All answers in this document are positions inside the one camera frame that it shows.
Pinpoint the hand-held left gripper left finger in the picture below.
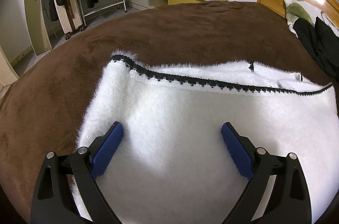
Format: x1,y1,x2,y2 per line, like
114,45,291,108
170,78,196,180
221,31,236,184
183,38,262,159
30,121,124,224

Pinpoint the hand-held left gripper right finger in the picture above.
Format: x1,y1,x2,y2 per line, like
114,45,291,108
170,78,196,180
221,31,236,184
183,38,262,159
221,122,312,224

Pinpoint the white fluffy cardigan black trim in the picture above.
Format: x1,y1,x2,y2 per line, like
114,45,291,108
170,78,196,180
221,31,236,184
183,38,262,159
71,50,339,224

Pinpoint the brown fleece bed blanket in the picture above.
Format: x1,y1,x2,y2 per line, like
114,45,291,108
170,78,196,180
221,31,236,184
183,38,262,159
0,1,339,214

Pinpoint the black garment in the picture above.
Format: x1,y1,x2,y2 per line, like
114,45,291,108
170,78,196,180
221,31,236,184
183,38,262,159
293,16,339,79

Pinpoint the cream oil radiator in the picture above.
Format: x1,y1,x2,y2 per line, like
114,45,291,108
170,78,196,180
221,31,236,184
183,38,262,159
53,0,86,36

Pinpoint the standing mirror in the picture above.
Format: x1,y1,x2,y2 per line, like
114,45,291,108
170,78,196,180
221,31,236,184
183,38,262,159
24,0,52,56

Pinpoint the white cartoon print pillow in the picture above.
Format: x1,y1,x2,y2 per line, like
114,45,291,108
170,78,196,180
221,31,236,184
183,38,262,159
283,0,339,38

